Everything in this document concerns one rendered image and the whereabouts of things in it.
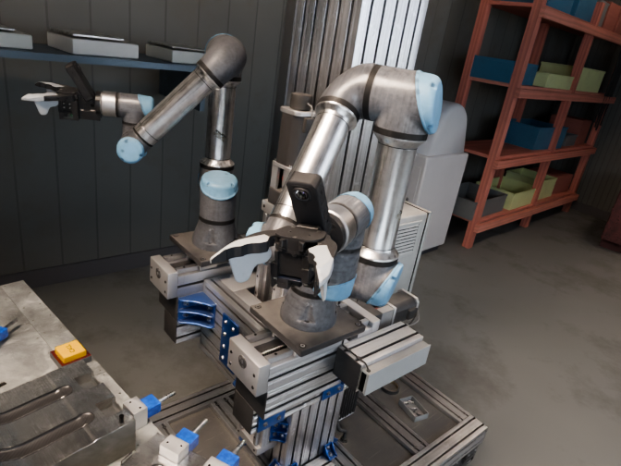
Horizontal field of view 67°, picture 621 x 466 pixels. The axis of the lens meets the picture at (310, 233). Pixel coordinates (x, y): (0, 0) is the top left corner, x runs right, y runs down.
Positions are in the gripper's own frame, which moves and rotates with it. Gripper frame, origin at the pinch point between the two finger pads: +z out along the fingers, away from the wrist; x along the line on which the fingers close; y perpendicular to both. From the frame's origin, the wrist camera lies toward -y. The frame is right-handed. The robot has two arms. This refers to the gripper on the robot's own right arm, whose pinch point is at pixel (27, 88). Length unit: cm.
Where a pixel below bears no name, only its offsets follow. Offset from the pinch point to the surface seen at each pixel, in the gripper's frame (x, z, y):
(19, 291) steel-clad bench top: -14, 6, 64
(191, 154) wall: 171, -53, 88
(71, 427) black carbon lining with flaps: -82, -23, 47
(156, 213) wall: 154, -30, 128
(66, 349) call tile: -51, -16, 56
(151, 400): -72, -39, 52
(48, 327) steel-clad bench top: -35, -7, 61
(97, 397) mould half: -74, -27, 47
